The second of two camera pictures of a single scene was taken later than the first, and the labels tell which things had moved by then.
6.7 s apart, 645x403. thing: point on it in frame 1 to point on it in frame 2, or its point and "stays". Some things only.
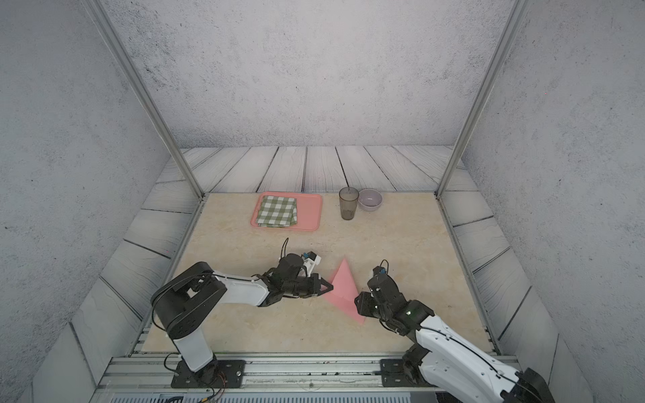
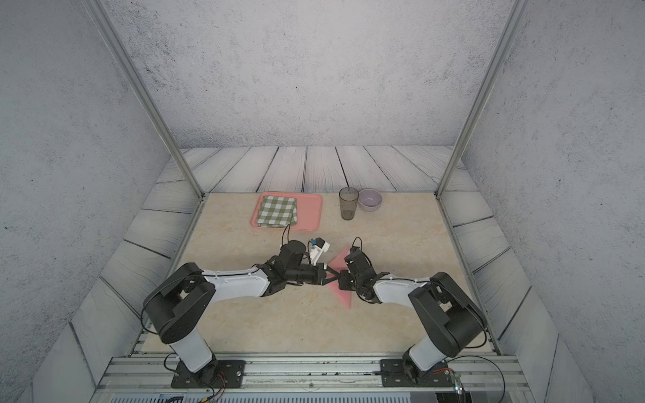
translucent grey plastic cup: x=348 y=196 stays
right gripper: x=362 y=306 to x=342 y=283
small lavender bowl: x=369 y=200 stays
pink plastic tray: x=309 y=206 stays
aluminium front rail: x=270 y=378 stays
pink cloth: x=344 y=294 to x=337 y=264
